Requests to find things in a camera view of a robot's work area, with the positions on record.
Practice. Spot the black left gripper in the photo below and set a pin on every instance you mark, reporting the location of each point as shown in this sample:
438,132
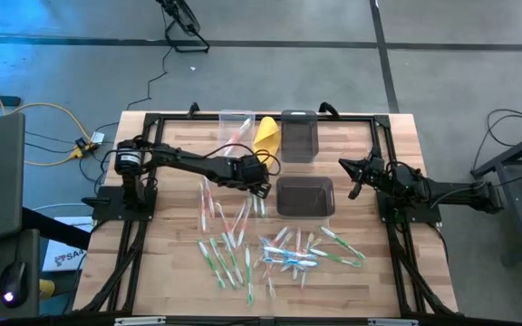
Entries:
249,172

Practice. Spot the black aluminium table frame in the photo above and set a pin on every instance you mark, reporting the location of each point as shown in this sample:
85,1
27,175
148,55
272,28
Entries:
175,117

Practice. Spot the clear plastic bin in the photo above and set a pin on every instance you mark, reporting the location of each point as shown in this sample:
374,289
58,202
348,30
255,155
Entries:
247,151

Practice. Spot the black computer mouse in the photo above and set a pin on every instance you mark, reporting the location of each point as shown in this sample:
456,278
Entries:
12,285

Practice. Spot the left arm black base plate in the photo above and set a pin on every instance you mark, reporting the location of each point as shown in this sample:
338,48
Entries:
107,206

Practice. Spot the blue white toothbrush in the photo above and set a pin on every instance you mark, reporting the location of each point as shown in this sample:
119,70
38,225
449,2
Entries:
297,263
265,241
288,253

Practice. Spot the small yellow object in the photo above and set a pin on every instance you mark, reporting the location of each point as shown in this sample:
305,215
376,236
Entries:
47,288

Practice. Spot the green white toothbrush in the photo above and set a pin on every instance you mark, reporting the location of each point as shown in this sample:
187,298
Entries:
234,260
335,258
342,243
211,265
222,262
248,276

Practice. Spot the dark grey desk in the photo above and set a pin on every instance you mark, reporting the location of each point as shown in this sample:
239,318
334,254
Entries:
30,253

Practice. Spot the grey edge bracket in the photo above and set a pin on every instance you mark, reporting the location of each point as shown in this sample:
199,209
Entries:
139,321
393,322

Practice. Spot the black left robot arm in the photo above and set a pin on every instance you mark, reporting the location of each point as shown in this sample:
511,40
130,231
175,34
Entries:
184,160

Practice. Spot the white printed box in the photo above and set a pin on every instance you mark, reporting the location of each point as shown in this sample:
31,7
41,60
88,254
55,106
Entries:
66,253

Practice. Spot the tall dark tinted bin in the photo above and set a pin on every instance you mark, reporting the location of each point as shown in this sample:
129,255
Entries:
299,145

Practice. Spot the white power adapter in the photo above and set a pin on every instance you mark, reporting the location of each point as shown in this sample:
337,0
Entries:
98,137

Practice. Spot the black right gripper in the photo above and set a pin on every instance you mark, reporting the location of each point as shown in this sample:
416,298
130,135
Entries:
376,172

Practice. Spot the dark side table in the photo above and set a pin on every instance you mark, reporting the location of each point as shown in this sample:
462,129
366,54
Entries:
515,154

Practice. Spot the flat dark tinted bin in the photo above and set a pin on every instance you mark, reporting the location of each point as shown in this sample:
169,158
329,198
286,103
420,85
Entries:
306,199

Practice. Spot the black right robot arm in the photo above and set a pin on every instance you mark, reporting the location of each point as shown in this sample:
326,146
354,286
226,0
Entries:
451,190

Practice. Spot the black yellow plug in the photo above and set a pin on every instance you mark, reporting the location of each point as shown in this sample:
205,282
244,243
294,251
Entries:
80,148

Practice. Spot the black frame clamp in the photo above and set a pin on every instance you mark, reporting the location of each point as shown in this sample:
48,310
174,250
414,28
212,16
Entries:
329,108
193,108

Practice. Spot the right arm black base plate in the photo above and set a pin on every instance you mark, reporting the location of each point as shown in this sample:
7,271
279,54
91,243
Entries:
428,215

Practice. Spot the yellow cloth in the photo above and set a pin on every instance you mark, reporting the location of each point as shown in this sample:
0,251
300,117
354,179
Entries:
267,136

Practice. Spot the black diagonal bar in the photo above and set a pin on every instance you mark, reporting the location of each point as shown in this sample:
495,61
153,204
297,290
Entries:
52,228

